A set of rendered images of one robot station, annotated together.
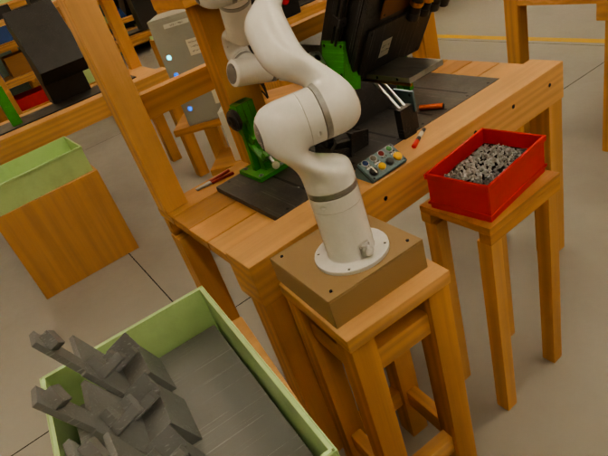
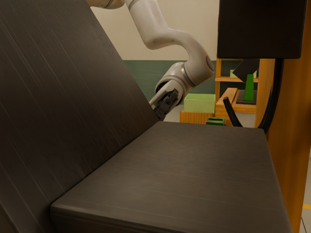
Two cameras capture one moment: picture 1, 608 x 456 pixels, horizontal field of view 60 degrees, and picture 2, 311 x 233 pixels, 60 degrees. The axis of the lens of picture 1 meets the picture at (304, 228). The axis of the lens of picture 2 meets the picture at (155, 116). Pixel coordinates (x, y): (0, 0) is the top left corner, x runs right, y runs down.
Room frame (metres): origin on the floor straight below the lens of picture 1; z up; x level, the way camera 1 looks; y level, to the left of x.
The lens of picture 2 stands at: (2.22, -0.60, 1.35)
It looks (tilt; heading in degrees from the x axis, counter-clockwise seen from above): 13 degrees down; 135
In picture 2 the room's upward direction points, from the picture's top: straight up
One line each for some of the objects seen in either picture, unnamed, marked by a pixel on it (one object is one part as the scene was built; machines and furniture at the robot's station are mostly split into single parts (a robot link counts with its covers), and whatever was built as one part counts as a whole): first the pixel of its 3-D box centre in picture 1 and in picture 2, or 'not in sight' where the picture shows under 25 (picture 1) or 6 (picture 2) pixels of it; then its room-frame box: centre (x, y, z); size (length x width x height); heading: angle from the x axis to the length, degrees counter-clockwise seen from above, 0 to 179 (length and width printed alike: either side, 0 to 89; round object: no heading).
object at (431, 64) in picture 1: (384, 69); not in sight; (1.81, -0.44, 1.11); 0.39 x 0.16 x 0.03; 28
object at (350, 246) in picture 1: (342, 221); not in sight; (1.08, -0.09, 1.02); 0.19 x 0.19 x 0.18
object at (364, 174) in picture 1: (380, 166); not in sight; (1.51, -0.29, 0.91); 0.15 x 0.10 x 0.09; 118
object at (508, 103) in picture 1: (420, 162); not in sight; (1.61, -0.45, 0.82); 1.50 x 0.14 x 0.15; 118
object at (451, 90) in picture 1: (362, 133); not in sight; (1.86, -0.32, 0.89); 1.10 x 0.42 x 0.02; 118
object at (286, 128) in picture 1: (304, 147); not in sight; (1.09, -0.06, 1.24); 0.19 x 0.12 x 0.24; 98
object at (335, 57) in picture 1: (341, 70); not in sight; (1.77, -0.29, 1.17); 0.13 x 0.12 x 0.20; 118
